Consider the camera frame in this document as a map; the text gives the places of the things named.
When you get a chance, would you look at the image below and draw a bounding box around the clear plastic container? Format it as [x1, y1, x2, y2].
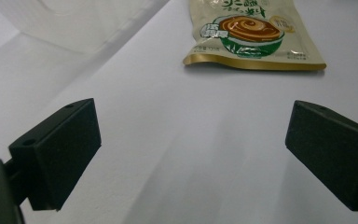
[0, 0, 172, 54]

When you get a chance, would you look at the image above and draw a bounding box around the cream sauce packet green bowl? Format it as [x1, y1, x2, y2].
[182, 0, 327, 72]

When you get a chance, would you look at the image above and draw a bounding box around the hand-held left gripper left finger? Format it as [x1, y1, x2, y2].
[3, 98, 103, 212]

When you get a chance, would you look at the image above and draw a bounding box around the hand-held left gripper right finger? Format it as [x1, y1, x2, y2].
[284, 100, 358, 213]

